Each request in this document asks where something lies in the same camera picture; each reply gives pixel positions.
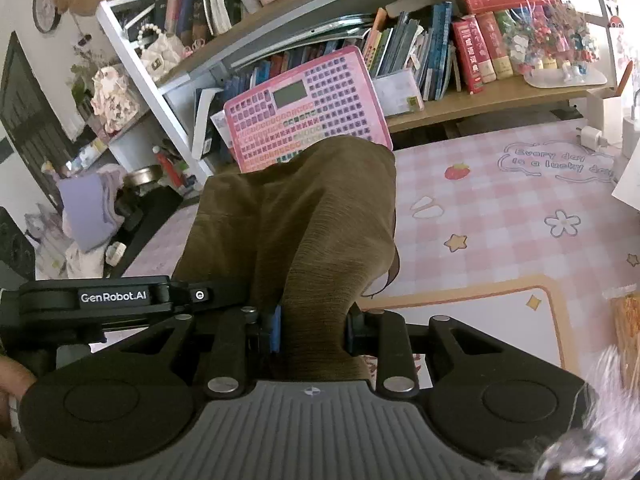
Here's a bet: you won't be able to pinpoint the red pencil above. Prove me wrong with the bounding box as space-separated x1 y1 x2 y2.
617 59 634 96

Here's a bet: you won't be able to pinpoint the white pearl handbag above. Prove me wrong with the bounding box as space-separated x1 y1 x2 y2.
137 22 187 81

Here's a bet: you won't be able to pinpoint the pink learning tablet toy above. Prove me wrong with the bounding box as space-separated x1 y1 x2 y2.
222 45 394 174

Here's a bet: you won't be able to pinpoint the red upright dictionary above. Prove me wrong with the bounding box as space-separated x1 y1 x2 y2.
451 17 487 96
475 10 514 82

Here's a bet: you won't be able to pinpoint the white leaning book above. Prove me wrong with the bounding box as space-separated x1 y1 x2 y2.
192 87 224 160

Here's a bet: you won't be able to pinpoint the cartoon wall sticker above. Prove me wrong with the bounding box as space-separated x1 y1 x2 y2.
602 0 626 29

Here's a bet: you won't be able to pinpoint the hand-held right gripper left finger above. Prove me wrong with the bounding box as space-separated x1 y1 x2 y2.
89 305 283 401

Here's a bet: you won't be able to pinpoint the fluffy white sleeve cuff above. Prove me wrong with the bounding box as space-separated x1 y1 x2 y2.
500 345 640 480

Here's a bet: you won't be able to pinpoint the white charger plug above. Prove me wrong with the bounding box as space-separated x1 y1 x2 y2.
575 127 609 154

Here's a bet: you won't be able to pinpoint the white paper box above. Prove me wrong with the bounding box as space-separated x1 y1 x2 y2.
585 88 624 131

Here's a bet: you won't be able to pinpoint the olive green pants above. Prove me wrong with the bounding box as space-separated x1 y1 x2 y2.
170 135 401 384

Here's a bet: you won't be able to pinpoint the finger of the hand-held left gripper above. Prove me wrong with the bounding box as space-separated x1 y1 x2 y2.
212 283 254 311

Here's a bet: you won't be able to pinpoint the round metal tin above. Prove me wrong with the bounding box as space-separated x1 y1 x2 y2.
122 167 164 191

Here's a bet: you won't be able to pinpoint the row of blue paperback books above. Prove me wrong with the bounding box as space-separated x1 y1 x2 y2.
250 2 464 104

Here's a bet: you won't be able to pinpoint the white paper sheet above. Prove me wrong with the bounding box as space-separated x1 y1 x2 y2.
612 154 640 212

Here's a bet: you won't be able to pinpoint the white bookshelf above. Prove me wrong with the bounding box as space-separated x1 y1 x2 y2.
95 0 617 196

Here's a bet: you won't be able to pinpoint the white orange small box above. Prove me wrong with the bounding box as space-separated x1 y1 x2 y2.
210 110 236 149

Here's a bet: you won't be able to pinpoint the colourful flower ornament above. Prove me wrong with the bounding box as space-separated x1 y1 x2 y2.
505 2 609 87

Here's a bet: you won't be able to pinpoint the purple cloth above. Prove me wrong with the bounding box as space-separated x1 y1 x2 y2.
57 163 129 254

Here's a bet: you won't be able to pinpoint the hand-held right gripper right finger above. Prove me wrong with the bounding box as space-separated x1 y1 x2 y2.
344 305 540 400

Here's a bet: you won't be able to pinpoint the cartoon printed desk mat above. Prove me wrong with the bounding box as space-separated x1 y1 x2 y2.
120 120 640 392

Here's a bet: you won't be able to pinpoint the patterned plush doll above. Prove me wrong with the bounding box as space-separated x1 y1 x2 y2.
89 64 144 134

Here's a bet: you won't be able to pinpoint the round wall clock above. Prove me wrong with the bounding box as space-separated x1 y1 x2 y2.
32 0 64 35

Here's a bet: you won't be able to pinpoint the person's left hand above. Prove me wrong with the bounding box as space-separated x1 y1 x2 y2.
0 357 37 407

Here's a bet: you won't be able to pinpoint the white card box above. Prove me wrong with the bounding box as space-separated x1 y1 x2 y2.
372 67 425 119

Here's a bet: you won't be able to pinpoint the dark door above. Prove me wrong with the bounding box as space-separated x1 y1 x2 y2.
0 32 77 197

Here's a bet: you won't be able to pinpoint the orange ribbed object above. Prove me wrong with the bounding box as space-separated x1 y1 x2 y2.
612 294 640 387

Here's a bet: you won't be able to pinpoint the red bottle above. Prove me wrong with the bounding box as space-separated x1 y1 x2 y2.
152 145 184 189

